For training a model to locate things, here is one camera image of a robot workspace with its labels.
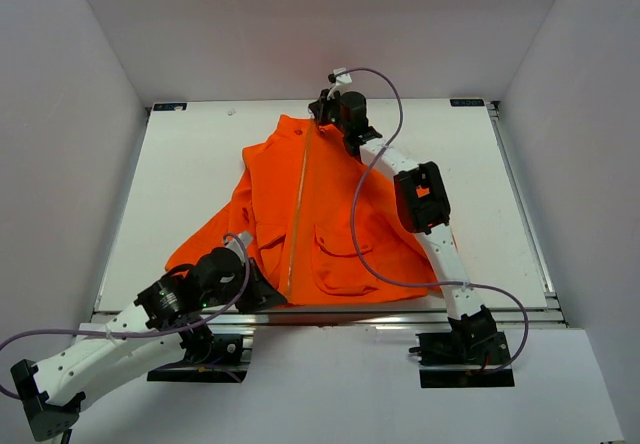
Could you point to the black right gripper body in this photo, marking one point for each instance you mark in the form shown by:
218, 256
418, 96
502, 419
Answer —
332, 112

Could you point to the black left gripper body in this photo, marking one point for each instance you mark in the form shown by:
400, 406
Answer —
214, 297

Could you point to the orange jacket with pink lining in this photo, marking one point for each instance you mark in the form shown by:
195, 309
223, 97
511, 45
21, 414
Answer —
325, 229

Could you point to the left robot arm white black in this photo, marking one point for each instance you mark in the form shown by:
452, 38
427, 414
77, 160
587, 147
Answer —
162, 327

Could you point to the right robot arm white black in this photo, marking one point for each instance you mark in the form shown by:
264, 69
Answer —
423, 209

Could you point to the blue label sticker right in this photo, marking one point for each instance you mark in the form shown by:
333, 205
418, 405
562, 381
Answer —
467, 102

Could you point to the blue label sticker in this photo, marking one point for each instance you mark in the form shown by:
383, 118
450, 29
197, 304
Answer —
169, 107
467, 102

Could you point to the blue label sticker left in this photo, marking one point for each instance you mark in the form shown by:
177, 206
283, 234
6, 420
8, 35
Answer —
169, 107

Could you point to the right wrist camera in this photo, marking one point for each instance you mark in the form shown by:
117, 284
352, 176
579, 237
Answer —
340, 79

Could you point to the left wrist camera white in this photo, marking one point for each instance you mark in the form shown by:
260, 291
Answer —
238, 243

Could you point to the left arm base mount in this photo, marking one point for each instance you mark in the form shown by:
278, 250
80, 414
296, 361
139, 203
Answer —
225, 360

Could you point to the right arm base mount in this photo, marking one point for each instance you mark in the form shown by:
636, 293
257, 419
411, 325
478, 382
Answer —
443, 365

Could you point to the aluminium table edge rail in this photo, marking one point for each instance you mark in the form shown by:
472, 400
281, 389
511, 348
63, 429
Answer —
540, 317

